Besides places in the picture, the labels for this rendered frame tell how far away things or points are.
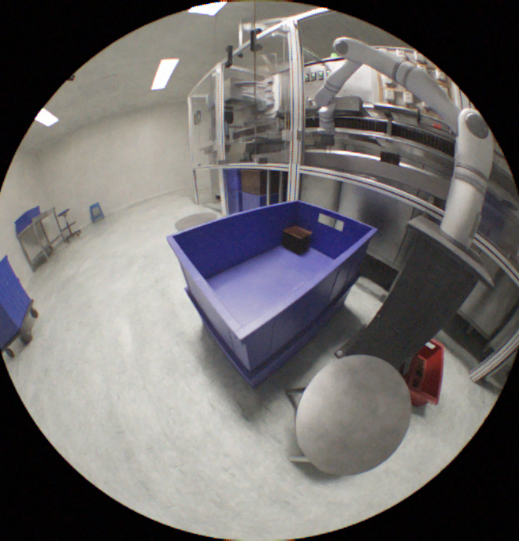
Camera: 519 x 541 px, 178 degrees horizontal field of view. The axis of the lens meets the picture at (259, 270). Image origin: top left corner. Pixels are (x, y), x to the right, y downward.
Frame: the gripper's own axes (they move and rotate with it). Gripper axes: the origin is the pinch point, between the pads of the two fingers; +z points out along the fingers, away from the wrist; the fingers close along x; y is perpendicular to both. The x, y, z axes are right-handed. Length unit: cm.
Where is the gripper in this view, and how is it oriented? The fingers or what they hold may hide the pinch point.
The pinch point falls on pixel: (328, 154)
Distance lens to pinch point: 105.0
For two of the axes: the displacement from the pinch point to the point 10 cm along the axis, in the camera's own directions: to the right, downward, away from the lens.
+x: -9.1, -2.2, 3.5
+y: 2.7, -9.6, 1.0
